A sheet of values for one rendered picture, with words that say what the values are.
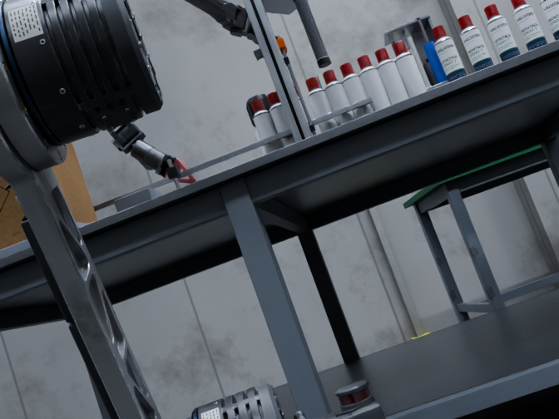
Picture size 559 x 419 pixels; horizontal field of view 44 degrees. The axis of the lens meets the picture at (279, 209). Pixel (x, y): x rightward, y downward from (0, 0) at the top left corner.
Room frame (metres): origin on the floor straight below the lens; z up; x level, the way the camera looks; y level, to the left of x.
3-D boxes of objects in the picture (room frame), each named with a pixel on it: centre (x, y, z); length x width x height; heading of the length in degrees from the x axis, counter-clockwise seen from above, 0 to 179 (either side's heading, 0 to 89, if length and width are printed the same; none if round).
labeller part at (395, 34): (1.95, -0.53, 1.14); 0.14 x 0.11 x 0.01; 83
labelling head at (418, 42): (1.94, -0.53, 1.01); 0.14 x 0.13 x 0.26; 83
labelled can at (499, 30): (1.82, -0.73, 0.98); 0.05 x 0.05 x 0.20
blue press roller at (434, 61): (1.89, -0.56, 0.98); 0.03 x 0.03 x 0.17
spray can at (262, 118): (1.91, -0.04, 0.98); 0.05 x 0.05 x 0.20
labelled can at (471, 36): (1.83, -0.66, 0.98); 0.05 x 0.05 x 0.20
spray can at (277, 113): (1.89, -0.09, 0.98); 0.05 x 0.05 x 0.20
